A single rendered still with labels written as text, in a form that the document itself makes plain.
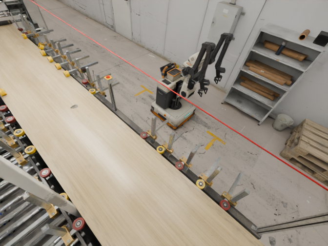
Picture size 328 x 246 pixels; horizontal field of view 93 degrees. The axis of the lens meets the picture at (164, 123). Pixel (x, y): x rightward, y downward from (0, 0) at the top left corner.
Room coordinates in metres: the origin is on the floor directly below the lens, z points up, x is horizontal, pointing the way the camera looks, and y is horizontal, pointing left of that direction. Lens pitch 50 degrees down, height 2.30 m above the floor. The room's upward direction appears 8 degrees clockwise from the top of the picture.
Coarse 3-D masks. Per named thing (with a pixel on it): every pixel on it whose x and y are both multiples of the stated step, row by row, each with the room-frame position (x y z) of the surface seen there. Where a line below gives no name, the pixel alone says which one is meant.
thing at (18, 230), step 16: (0, 112) 1.03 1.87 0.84; (32, 144) 0.93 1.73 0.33; (32, 160) 0.54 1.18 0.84; (0, 192) 0.26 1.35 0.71; (16, 192) 0.29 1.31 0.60; (64, 192) 0.41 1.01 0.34; (32, 208) 0.17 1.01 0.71; (64, 224) 0.10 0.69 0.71; (80, 240) 0.01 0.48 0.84; (96, 240) 0.03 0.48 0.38
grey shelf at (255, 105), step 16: (272, 32) 2.65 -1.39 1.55; (288, 32) 2.76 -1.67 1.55; (256, 48) 2.77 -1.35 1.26; (304, 48) 2.71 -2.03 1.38; (320, 48) 2.29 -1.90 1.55; (272, 64) 2.86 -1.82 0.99; (288, 64) 2.39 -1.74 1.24; (304, 64) 2.43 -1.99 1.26; (240, 80) 2.97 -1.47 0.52; (256, 80) 2.91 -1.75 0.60; (240, 96) 2.93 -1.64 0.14; (256, 96) 2.49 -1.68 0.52; (256, 112) 2.47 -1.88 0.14
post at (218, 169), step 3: (216, 168) 0.58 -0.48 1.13; (219, 168) 0.58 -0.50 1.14; (216, 171) 0.57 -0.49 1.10; (219, 171) 0.56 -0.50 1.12; (213, 174) 0.57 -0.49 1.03; (216, 174) 0.56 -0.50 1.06; (210, 177) 0.57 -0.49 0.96; (213, 177) 0.56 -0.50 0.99; (207, 180) 0.57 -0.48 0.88; (210, 180) 0.56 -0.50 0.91
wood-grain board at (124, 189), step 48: (0, 48) 2.23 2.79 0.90; (0, 96) 1.22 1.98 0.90; (48, 96) 1.33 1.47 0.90; (48, 144) 0.69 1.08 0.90; (96, 144) 0.76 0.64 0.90; (144, 144) 0.84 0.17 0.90; (96, 192) 0.33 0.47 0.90; (144, 192) 0.38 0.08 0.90; (192, 192) 0.44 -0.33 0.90; (144, 240) 0.06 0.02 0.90; (192, 240) 0.10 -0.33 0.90; (240, 240) 0.14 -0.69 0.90
